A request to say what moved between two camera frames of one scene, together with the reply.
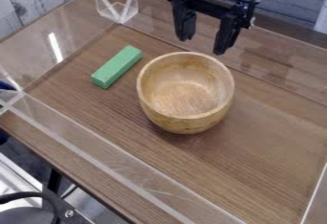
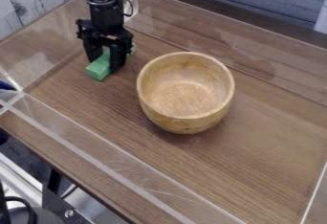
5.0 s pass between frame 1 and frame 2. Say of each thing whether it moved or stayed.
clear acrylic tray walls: stayed
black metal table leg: stayed
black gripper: moved
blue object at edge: stayed
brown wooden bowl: stayed
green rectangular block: moved
